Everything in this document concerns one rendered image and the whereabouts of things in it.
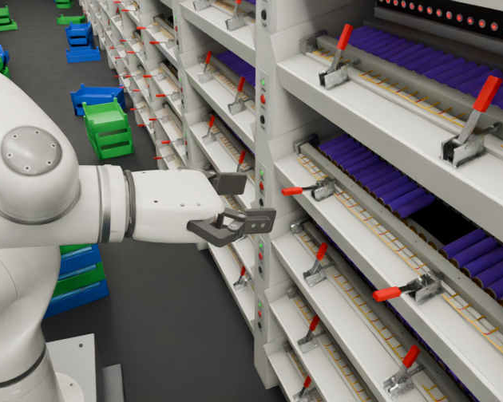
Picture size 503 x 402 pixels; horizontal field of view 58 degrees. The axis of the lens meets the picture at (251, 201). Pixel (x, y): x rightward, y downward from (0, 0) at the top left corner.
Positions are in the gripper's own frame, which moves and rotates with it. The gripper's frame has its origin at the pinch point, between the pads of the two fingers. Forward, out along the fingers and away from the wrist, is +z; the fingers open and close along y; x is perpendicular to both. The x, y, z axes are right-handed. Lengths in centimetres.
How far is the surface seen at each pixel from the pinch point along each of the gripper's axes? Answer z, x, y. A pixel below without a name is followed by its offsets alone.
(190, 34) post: 20, 2, -100
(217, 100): 20, -8, -68
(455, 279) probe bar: 23.4, -3.8, 14.2
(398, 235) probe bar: 23.3, -4.5, 3.3
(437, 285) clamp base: 22.1, -5.5, 13.1
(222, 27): 16, 11, -62
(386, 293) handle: 14.6, -6.4, 12.6
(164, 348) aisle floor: 11, -87, -56
